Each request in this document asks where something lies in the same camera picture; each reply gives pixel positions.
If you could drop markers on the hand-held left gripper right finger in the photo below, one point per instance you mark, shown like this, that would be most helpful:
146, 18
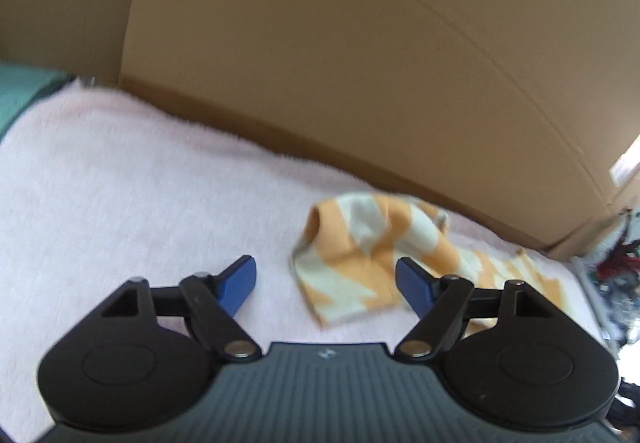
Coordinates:
412, 283

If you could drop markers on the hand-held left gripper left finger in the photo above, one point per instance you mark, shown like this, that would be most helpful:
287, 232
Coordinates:
240, 280

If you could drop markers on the orange white striped shirt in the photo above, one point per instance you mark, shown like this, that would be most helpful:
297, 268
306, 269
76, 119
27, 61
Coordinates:
350, 263

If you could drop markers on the pink fleece blanket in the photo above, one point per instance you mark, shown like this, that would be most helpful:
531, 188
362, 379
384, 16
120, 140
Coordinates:
125, 183

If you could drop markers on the white table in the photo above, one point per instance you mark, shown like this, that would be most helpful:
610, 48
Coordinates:
595, 303

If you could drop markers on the dark red feather duster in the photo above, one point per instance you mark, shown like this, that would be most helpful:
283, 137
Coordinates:
617, 260

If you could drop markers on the large labelled cardboard box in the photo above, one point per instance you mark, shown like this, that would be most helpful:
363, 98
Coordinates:
325, 48

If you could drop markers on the teal cloth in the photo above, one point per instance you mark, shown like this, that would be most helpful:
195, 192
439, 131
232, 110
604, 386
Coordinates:
20, 93

